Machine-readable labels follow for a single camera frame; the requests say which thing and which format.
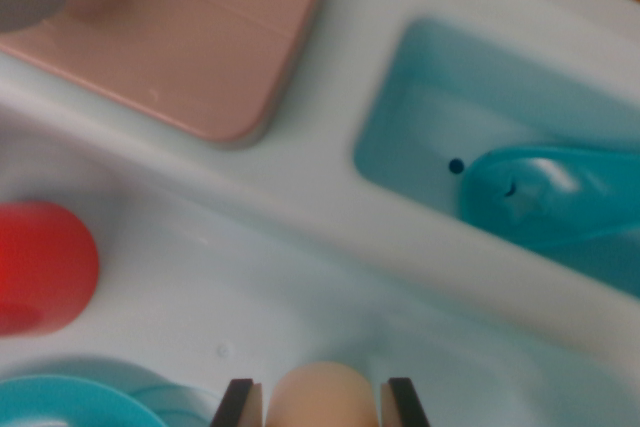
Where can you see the teal plate under cup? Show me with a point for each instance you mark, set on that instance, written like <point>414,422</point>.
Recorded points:
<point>75,407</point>

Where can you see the clear plastic plate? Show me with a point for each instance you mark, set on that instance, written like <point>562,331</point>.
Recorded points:
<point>185,407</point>

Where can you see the red upside-down cup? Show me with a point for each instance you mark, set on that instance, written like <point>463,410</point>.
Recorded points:
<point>45,267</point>

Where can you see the light blue toy sink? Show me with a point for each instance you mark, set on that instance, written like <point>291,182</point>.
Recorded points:
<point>300,247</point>

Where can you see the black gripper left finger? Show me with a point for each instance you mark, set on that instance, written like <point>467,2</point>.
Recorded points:
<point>240,407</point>

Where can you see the teal slotted spoon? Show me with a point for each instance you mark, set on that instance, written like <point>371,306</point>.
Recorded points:
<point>550,192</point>

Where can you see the beige detergent bottle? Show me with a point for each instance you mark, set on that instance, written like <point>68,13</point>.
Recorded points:
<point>320,397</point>

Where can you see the grey toy faucet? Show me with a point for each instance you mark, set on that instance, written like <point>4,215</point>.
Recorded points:
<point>175,37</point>

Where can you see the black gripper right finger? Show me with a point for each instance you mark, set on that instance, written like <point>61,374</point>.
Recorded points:
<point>402,407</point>

